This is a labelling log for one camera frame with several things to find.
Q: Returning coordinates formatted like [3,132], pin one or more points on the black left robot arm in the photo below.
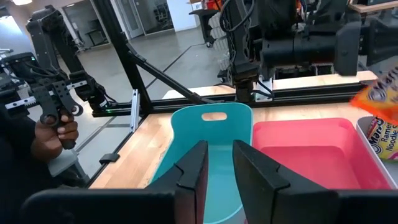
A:
[295,46]

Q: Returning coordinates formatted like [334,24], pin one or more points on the black metal table frame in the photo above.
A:
[311,95]

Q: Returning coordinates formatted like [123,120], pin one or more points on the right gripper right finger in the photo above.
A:
[264,196]

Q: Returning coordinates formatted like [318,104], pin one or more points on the black rolling cart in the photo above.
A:
[205,21]

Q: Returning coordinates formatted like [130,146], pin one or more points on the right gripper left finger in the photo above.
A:
[189,186]

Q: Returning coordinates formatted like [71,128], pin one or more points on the pink plastic bin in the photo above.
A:
[311,155]

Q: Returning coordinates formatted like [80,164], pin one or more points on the person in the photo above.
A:
[15,171]

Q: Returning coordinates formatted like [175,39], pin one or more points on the teal plastic bin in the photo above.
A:
[217,137]

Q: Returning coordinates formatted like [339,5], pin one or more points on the black table clip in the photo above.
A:
[109,158]

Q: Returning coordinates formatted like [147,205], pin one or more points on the orange ramen noodle packet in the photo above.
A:
[379,105]

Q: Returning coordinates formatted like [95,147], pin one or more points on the red yellow ramen packet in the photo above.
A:
[385,143]

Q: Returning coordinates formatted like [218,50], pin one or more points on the person's hand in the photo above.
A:
[46,140]

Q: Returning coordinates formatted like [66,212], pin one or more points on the silver metal bracket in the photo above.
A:
[135,109]

